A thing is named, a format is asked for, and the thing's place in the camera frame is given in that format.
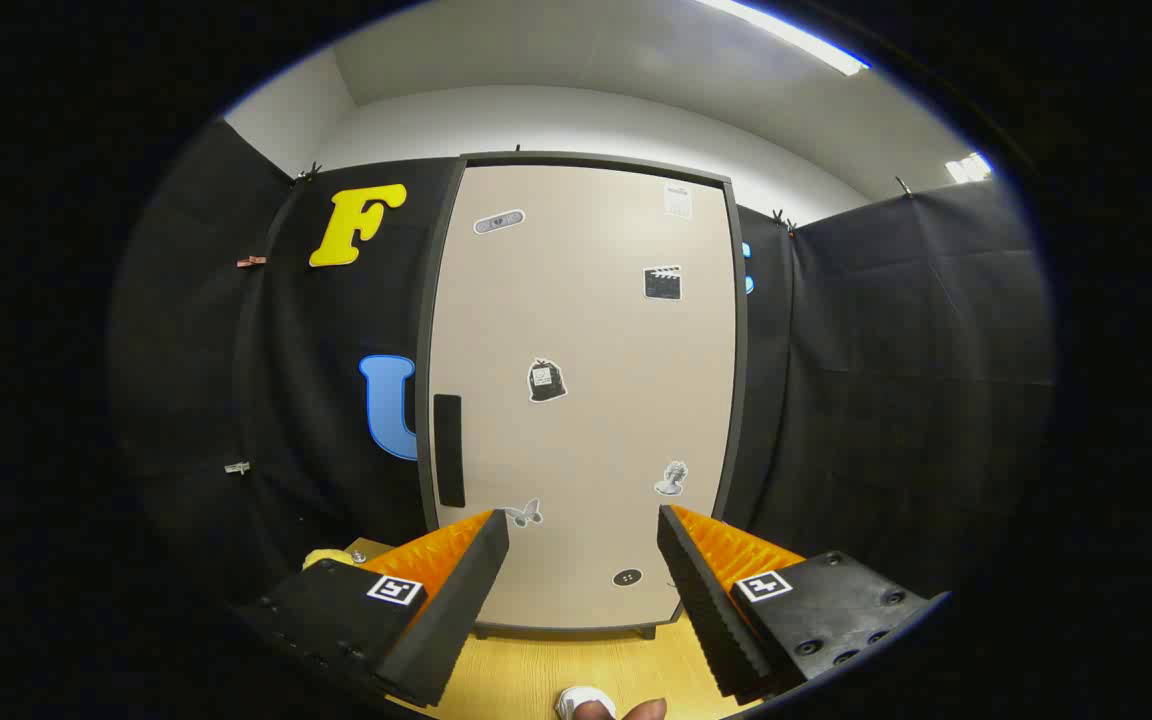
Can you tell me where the white canvas shoe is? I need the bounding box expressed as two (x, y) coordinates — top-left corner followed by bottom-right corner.
(555, 687), (618, 719)

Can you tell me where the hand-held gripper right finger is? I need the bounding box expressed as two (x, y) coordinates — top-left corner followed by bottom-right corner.
(657, 504), (949, 701)

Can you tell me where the black door handle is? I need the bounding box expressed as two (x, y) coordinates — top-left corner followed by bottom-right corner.
(433, 394), (465, 509)

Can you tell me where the black backdrop cloth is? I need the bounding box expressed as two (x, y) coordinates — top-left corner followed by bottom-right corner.
(111, 118), (1055, 611)

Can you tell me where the grey shoe cabinet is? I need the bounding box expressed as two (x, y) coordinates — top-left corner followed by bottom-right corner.
(414, 150), (749, 641)

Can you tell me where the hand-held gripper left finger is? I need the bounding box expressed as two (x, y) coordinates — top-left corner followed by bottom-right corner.
(236, 508), (511, 709)

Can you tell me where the yellow plush toy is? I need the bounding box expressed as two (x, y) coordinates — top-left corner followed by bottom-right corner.
(302, 548), (369, 573)

